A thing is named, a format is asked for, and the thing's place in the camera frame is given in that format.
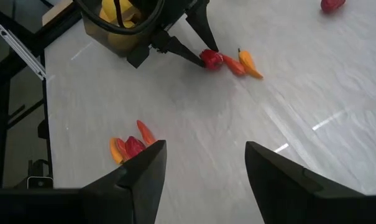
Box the red mini bell pepper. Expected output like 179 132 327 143
320 0 347 14
124 136 147 159
199 49 225 71

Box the black table frame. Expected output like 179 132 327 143
0 0 85 189

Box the grey translucent plastic basket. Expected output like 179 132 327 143
81 0 154 58

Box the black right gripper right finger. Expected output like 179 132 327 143
244 141 366 224

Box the silver aluminium extrusion rail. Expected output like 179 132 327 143
0 24 47 81

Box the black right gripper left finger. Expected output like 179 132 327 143
81 139 168 224

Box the orange mini pepper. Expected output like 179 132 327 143
109 137 125 165
237 47 265 80

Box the red-orange mini pepper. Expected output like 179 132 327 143
115 138 131 162
221 54 247 77
136 119 157 146

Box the wooden side board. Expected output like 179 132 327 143
41 0 75 26

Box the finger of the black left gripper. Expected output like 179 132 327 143
157 36 206 68
185 2 220 53

